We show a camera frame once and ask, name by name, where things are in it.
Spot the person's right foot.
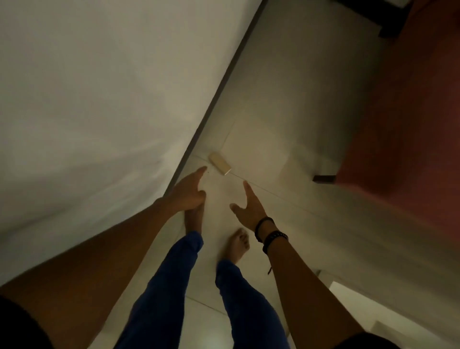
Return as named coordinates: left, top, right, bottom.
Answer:
left=224, top=227, right=251, bottom=266

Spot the black sleeve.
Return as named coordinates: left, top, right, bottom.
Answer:
left=0, top=294, right=55, bottom=349
left=333, top=331, right=404, bottom=349

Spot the person's right blue trouser leg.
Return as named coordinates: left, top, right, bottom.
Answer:
left=215, top=259, right=291, bottom=349

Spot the person's blue trouser leg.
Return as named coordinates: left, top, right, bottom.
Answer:
left=215, top=259, right=291, bottom=349
left=114, top=230, right=205, bottom=349

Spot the black right sleeve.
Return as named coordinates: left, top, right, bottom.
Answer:
left=333, top=331, right=404, bottom=349

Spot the person's left foot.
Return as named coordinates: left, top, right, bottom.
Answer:
left=184, top=201, right=206, bottom=236

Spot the dark bed frame edge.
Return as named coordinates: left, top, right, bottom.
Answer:
left=164, top=0, right=269, bottom=198

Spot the thin black bracelet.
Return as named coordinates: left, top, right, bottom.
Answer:
left=254, top=216, right=276, bottom=242

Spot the person's left hand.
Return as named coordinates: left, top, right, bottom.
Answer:
left=163, top=166, right=208, bottom=213

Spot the black furniture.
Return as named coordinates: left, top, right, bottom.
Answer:
left=331, top=0, right=413, bottom=39

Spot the person's left forearm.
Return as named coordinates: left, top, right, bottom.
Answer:
left=0, top=197, right=174, bottom=349

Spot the black left sleeve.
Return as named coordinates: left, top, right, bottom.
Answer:
left=0, top=294, right=55, bottom=349

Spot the person's right forearm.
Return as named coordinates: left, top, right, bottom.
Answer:
left=265, top=233, right=364, bottom=349

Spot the white bed sheet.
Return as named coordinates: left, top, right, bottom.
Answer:
left=0, top=0, right=264, bottom=288

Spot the small wooden block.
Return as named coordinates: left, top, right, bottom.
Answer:
left=208, top=152, right=231, bottom=177

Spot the person's foot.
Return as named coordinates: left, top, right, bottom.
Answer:
left=224, top=227, right=251, bottom=266
left=184, top=201, right=206, bottom=236

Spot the person's left blue trouser leg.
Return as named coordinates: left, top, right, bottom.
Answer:
left=114, top=230, right=205, bottom=349

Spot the person's right hand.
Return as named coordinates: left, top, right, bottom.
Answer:
left=229, top=180, right=269, bottom=231

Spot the black beaded bracelet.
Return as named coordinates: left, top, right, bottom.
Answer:
left=262, top=230, right=289, bottom=276

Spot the red sofa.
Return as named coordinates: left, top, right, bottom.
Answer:
left=335, top=0, right=460, bottom=236

